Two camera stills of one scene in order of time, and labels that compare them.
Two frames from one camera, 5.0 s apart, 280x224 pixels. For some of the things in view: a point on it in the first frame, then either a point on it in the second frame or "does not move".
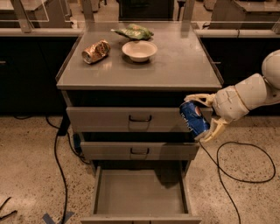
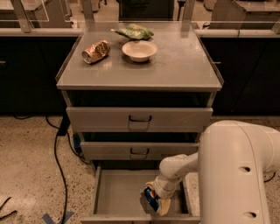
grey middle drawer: (139, 150) does not move
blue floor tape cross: (49, 220) does not move
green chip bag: (135, 31) does not move
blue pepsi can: (194, 117) -> (150, 199)
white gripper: (227, 104) -> (160, 187)
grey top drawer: (128, 119) does not move
